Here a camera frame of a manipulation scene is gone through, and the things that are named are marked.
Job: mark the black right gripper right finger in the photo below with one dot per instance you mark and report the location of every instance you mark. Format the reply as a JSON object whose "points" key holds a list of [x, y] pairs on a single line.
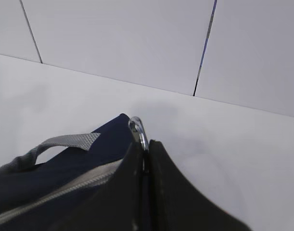
{"points": [[176, 205]]}

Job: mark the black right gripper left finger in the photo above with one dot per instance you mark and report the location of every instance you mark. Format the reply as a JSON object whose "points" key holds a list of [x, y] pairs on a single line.
{"points": [[116, 206]]}

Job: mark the navy blue lunch bag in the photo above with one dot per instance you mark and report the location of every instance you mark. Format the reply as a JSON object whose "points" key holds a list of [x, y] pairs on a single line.
{"points": [[51, 180]]}

